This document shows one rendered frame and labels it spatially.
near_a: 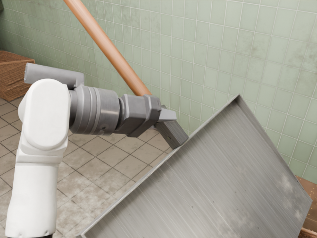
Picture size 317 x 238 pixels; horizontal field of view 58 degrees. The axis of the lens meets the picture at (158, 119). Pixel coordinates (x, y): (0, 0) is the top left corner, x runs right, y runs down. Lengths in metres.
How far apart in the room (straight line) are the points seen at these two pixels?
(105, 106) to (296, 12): 1.38
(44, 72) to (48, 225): 0.24
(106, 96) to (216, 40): 1.50
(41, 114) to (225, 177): 0.42
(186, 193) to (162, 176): 0.06
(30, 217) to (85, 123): 0.16
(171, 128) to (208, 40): 1.43
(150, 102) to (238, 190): 0.31
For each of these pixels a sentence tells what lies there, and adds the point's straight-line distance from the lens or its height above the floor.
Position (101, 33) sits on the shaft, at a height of 1.37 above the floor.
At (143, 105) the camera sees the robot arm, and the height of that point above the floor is 1.28.
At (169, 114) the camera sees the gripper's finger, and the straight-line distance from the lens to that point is 0.59.
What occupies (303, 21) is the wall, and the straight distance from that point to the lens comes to 1.74.
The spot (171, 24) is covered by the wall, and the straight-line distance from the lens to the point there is 2.13.
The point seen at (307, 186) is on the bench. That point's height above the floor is 0.58.
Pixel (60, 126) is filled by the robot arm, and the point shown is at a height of 1.30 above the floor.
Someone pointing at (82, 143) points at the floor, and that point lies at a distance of 2.57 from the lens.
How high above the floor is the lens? 1.56
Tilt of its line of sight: 34 degrees down
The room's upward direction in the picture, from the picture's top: straight up
